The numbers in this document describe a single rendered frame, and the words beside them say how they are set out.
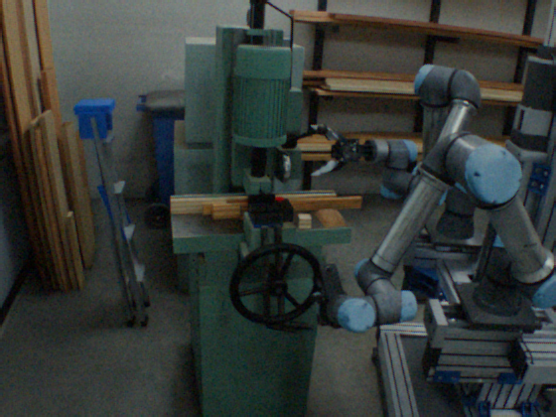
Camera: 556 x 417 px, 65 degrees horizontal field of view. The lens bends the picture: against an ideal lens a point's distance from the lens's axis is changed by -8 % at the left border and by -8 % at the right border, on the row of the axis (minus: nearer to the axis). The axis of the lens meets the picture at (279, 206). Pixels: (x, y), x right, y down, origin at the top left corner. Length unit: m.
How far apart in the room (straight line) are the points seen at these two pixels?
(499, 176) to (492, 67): 3.71
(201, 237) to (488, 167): 0.89
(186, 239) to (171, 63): 2.47
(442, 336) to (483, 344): 0.14
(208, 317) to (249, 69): 0.84
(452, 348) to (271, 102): 0.94
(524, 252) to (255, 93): 0.88
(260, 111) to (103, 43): 2.50
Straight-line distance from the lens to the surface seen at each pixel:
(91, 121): 2.16
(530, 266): 1.27
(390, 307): 1.12
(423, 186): 1.17
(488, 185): 1.03
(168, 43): 3.79
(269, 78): 1.46
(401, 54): 4.22
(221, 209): 1.60
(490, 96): 4.06
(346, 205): 1.76
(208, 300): 1.63
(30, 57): 2.90
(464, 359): 1.56
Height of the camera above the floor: 1.59
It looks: 23 degrees down
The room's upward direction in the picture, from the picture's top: 4 degrees clockwise
